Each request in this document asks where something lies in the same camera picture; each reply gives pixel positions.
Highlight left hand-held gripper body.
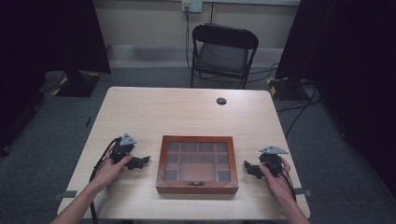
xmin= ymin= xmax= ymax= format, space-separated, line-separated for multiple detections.
xmin=109 ymin=133 xmax=138 ymax=164

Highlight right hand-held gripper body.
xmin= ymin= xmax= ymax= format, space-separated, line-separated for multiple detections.
xmin=259 ymin=145 xmax=290 ymax=178

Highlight person's right hand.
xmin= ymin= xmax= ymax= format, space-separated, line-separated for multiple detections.
xmin=259 ymin=158 xmax=296 ymax=201

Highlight person's left hand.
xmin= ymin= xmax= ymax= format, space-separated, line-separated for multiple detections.
xmin=92 ymin=146 xmax=134 ymax=191

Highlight black tape strip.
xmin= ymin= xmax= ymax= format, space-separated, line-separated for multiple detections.
xmin=52 ymin=189 xmax=78 ymax=201
xmin=293 ymin=188 xmax=313 ymax=198

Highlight wooden box with glass lid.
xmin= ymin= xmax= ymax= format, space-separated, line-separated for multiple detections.
xmin=155 ymin=134 xmax=240 ymax=195

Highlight black stand base striped tape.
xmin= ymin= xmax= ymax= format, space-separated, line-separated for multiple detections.
xmin=50 ymin=69 xmax=103 ymax=98
xmin=265 ymin=76 xmax=310 ymax=102

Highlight black folding chair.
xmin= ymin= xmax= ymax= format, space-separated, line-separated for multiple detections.
xmin=190 ymin=22 xmax=260 ymax=91

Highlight right hand-held gripper black cable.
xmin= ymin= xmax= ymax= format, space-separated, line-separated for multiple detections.
xmin=279 ymin=170 xmax=298 ymax=203

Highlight hand-held gripper black cable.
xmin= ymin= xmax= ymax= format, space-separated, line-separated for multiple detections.
xmin=89 ymin=137 xmax=121 ymax=224
xmin=279 ymin=170 xmax=298 ymax=203

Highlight left hand-held gripper black cable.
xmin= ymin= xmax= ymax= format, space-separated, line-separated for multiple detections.
xmin=89 ymin=137 xmax=121 ymax=224

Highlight black floor cables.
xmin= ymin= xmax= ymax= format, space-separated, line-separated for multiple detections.
xmin=276 ymin=81 xmax=322 ymax=138

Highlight black cable from wall socket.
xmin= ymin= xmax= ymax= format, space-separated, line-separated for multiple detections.
xmin=184 ymin=5 xmax=192 ymax=73

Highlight white wall socket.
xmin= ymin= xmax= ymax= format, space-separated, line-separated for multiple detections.
xmin=181 ymin=0 xmax=204 ymax=14

